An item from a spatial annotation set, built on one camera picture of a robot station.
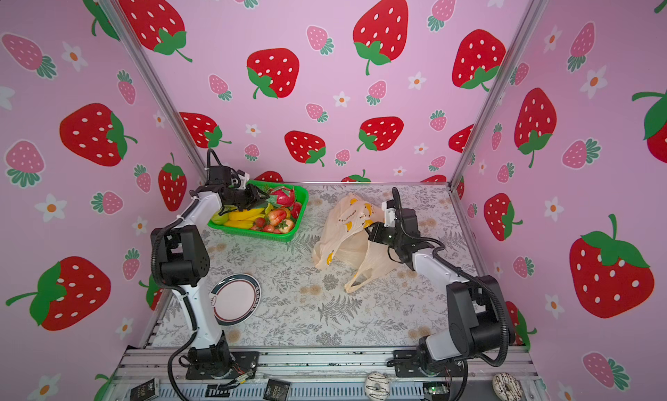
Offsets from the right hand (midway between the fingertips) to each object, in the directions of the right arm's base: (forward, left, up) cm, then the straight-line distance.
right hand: (364, 226), depth 88 cm
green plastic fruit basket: (-2, +30, -8) cm, 31 cm away
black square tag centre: (-48, +20, -13) cm, 54 cm away
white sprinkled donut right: (-39, -42, -14) cm, 60 cm away
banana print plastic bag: (-7, +5, -2) cm, 9 cm away
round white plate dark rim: (-25, +41, -13) cm, 50 cm away
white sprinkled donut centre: (-44, -7, -15) cm, 47 cm away
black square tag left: (-53, +55, -12) cm, 77 cm away
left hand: (+10, +38, 0) cm, 39 cm away
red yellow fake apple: (+5, +33, -4) cm, 34 cm away
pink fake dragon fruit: (+13, +33, -2) cm, 36 cm away
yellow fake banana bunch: (+2, +46, -6) cm, 47 cm away
